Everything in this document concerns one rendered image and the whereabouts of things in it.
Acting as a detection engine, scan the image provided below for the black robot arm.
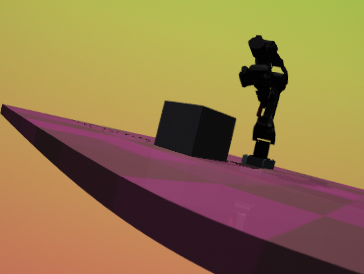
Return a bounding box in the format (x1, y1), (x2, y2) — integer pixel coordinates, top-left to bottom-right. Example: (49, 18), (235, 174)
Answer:
(239, 35), (288, 160)

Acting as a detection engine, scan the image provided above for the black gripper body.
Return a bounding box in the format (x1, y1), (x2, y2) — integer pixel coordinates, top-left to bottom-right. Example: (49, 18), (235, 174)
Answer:
(249, 62), (275, 102)

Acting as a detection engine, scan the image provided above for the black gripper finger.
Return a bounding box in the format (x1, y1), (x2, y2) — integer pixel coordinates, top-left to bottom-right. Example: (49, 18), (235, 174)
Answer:
(256, 90), (273, 109)
(253, 81), (271, 106)

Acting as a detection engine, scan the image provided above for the dark red peg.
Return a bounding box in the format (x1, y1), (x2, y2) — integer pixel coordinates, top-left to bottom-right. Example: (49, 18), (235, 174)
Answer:
(257, 104), (264, 117)

